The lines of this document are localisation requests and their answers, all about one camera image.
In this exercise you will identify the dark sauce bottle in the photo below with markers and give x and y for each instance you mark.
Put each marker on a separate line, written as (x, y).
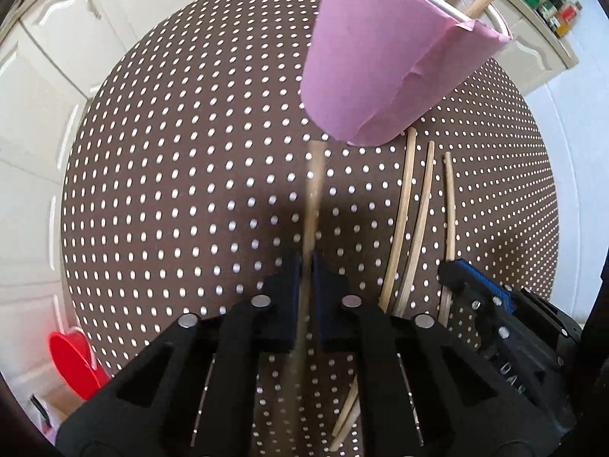
(557, 4)

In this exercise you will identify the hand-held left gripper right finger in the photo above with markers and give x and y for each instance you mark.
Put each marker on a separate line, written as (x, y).
(324, 300)

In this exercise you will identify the pink paper-wrapped cup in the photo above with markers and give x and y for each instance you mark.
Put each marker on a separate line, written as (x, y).
(380, 57)

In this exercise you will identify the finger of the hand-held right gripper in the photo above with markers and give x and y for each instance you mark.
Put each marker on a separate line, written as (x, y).
(468, 295)
(490, 285)

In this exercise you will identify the red-labelled sauce bottle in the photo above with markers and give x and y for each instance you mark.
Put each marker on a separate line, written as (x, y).
(568, 19)

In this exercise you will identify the cream kitchen cabinets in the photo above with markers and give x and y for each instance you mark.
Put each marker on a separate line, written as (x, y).
(43, 81)

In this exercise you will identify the red plastic bowl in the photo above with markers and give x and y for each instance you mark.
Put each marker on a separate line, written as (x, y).
(71, 362)

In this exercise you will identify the white plastic bag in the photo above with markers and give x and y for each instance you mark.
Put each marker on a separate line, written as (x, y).
(50, 407)

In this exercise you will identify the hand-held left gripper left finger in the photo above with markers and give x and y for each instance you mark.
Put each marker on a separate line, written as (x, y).
(291, 300)

